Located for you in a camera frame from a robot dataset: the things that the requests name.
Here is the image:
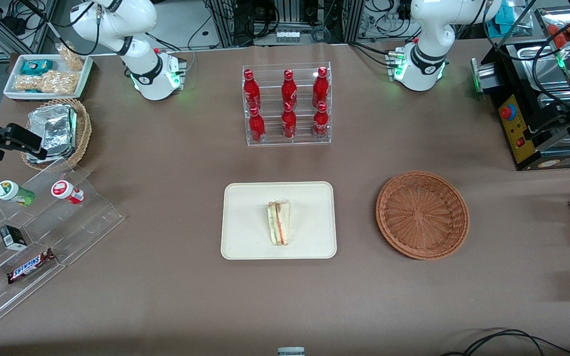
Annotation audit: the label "plastic-wrapped triangle sandwich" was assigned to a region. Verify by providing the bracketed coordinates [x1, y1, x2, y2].
[267, 199, 291, 246]

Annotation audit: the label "light wicker basket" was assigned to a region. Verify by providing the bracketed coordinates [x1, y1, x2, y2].
[20, 98, 93, 171]

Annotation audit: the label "white rectangular snack tray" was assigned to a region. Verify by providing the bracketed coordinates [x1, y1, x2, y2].
[3, 53, 93, 101]

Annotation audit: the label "round brown wicker basket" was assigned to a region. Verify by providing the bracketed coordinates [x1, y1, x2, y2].
[376, 171, 470, 261]

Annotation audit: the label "cream rectangular plastic tray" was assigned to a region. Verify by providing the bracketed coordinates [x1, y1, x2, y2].
[220, 181, 337, 260]

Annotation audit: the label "silver foil container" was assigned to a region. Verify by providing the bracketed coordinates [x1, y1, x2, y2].
[26, 104, 78, 164]

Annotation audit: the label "black grill appliance yellow panel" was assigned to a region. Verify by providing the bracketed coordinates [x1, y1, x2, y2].
[471, 39, 570, 172]

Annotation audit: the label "green-lid cup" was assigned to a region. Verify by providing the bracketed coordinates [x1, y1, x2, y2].
[0, 180, 36, 206]

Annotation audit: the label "red-lid cup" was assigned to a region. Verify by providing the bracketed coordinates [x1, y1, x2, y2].
[51, 180, 86, 205]

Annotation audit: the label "large clear peanut snack bag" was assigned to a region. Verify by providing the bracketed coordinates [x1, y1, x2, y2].
[15, 70, 78, 95]

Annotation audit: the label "teal snack packet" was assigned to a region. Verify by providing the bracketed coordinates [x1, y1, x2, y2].
[20, 59, 53, 75]

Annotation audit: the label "orange red food packet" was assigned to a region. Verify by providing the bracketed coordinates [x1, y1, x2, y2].
[547, 22, 570, 50]

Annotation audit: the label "small clear peanut snack bag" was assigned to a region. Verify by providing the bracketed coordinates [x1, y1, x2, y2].
[56, 43, 86, 72]

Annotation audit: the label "small black box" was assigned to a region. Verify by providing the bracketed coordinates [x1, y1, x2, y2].
[0, 225, 28, 250]

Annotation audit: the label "clear acrylic stepped display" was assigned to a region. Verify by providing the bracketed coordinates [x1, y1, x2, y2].
[0, 158, 125, 333]

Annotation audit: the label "Snickers chocolate bar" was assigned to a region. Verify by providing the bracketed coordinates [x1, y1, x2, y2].
[7, 248, 57, 284]

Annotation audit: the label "red cola bottle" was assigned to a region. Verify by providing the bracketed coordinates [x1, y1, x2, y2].
[249, 106, 266, 143]
[312, 67, 330, 108]
[282, 102, 297, 139]
[243, 69, 261, 110]
[281, 69, 298, 110]
[313, 101, 330, 139]

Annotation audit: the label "clear acrylic bottle rack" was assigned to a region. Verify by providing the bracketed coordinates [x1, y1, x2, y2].
[242, 62, 332, 146]

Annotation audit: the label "black cables over appliance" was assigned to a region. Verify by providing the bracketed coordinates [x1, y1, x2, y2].
[480, 0, 570, 136]

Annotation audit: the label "black floor cable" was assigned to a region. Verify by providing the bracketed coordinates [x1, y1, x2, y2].
[441, 329, 570, 356]

